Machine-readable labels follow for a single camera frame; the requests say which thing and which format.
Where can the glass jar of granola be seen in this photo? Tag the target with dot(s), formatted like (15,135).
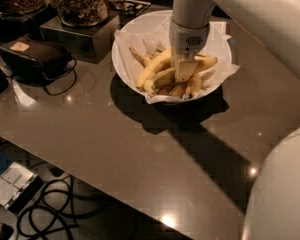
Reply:
(82,13)

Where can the black pouch with label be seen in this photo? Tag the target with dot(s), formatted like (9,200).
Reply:
(35,61)

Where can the small banana right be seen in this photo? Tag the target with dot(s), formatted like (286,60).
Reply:
(193,86)

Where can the banana with stem at back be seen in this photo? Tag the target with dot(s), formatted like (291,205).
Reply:
(144,60)

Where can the long yellow banana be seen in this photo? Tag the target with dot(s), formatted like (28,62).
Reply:
(167,76)
(159,63)

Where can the dark square jar stand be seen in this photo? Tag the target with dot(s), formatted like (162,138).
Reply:
(90,44)

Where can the black tray at back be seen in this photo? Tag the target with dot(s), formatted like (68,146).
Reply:
(133,8)

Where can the small banana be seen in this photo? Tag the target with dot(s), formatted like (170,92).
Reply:
(165,90)
(193,86)
(178,90)

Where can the small banana left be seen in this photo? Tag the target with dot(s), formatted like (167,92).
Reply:
(165,90)

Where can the small banana middle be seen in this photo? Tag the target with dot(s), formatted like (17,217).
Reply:
(178,90)

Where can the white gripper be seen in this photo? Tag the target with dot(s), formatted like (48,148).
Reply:
(186,40)

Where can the white bowl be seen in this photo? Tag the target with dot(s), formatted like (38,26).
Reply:
(140,24)

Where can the white paper liner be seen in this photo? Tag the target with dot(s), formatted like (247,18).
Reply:
(130,47)

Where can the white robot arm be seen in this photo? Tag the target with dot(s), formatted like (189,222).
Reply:
(273,210)

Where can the dark stand under cereal jar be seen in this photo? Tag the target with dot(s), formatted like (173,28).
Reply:
(16,25)

